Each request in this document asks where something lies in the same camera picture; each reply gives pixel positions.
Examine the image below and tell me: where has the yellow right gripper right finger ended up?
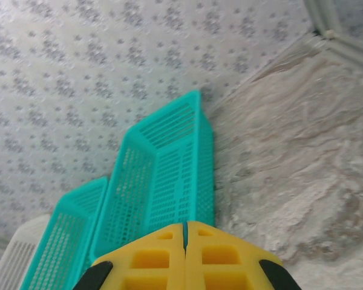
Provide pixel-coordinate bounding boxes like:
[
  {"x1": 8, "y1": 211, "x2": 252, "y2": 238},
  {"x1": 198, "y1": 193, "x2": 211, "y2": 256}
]
[{"x1": 185, "y1": 221, "x2": 303, "y2": 290}]

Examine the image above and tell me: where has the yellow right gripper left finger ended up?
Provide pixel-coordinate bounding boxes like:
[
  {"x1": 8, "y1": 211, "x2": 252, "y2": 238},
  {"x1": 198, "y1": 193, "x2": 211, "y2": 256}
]
[{"x1": 74, "y1": 222, "x2": 188, "y2": 290}]

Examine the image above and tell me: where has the teal plastic basket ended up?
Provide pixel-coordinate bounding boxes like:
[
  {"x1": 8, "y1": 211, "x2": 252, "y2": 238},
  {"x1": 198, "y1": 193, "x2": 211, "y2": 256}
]
[
  {"x1": 89, "y1": 89, "x2": 215, "y2": 263},
  {"x1": 19, "y1": 176, "x2": 110, "y2": 290}
]

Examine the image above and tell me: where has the white plastic basket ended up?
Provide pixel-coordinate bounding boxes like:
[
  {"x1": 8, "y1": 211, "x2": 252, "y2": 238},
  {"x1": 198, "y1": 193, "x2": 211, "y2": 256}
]
[{"x1": 0, "y1": 213, "x2": 54, "y2": 290}]

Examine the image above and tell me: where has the aluminium table side rail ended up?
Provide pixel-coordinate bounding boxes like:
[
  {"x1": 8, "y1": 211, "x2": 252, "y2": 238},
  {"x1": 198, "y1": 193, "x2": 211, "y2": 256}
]
[{"x1": 325, "y1": 30, "x2": 363, "y2": 72}]

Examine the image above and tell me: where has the aluminium frame post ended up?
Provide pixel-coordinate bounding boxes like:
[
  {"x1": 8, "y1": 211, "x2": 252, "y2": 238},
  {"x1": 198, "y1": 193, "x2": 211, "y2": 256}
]
[{"x1": 302, "y1": 0, "x2": 344, "y2": 39}]

